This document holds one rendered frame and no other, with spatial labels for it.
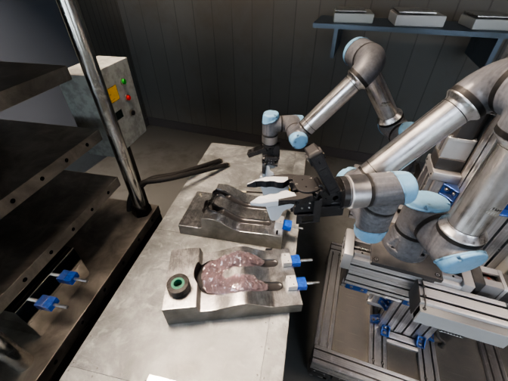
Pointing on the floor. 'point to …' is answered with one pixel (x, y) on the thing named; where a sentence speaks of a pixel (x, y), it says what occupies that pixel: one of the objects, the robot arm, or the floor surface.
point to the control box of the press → (89, 119)
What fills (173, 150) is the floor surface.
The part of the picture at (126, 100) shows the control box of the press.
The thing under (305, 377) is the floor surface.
